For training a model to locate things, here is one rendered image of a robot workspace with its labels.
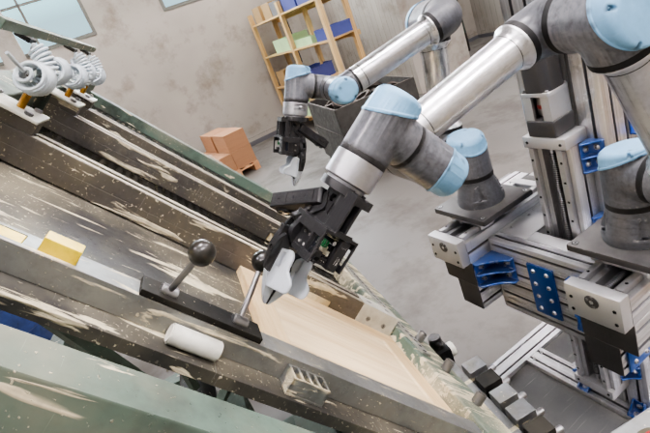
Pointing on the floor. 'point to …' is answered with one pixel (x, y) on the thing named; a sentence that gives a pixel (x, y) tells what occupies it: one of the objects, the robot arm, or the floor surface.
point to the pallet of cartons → (230, 148)
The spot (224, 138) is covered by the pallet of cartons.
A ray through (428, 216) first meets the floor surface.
